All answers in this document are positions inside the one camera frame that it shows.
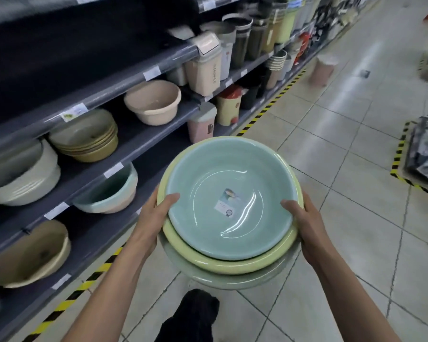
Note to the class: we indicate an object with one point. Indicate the dark wrapped goods display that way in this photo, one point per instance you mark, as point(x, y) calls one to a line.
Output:
point(426, 149)

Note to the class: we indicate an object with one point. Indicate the dark grey store shelf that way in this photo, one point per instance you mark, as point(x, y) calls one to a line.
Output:
point(146, 138)

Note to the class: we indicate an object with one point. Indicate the stack of olive beige tubs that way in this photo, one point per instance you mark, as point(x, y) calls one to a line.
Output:
point(85, 138)

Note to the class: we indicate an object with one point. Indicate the person's left forearm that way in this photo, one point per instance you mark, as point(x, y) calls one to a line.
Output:
point(107, 302)

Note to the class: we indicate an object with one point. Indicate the mint green labelled basin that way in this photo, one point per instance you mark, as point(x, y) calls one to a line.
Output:
point(235, 283)

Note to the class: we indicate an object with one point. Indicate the person's left hand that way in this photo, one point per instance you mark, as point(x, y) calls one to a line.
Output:
point(149, 227)

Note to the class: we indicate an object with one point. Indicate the stack of white baskets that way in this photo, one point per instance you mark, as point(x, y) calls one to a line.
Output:
point(276, 67)

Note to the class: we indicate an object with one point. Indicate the teal peach plastic tub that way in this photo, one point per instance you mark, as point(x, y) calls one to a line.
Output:
point(107, 195)

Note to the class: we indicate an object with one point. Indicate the light green bin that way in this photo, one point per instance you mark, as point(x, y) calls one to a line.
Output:
point(285, 24)

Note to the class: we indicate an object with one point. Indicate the beige swing-lid bin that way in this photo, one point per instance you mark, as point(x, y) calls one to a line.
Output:
point(203, 71)

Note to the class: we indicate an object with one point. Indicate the beige plastic tub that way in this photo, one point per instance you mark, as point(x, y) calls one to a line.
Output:
point(28, 256)

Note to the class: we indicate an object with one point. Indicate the dark pinstriped trousers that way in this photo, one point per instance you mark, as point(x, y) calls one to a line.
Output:
point(189, 317)

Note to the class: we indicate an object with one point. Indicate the white shelf price label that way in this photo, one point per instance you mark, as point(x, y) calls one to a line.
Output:
point(208, 5)
point(113, 170)
point(56, 211)
point(75, 112)
point(61, 281)
point(152, 73)

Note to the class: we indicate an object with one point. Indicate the cream white plastic tub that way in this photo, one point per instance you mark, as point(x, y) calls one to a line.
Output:
point(28, 185)

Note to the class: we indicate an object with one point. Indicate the yellow black hazard tape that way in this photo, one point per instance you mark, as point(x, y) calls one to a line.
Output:
point(399, 149)

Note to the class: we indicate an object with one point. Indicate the black plastic bin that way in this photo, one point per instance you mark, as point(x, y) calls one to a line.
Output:
point(250, 96)

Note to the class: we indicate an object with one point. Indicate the dark steel-rim bin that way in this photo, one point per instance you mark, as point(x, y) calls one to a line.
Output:
point(239, 42)

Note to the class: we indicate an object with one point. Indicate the person's right forearm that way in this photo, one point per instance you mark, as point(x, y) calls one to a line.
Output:
point(353, 302)

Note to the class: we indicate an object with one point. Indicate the green panda-sticker basin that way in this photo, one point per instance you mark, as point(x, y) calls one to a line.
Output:
point(235, 267)

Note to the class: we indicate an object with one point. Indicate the person's right hand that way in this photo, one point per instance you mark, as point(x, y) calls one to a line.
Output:
point(314, 235)

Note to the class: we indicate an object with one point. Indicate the white swing-lid bin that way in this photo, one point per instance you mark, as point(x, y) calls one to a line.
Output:
point(226, 49)

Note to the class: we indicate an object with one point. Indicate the small teal labelled basin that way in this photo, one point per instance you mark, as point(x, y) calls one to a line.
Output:
point(199, 174)

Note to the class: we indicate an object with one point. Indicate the pink swing-lid bin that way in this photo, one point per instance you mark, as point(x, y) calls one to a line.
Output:
point(201, 126)

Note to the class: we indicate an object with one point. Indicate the cream bin with red lid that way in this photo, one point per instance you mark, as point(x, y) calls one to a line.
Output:
point(228, 106)

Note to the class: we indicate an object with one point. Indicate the pale pink round bin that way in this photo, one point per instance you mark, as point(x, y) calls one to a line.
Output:
point(322, 71)

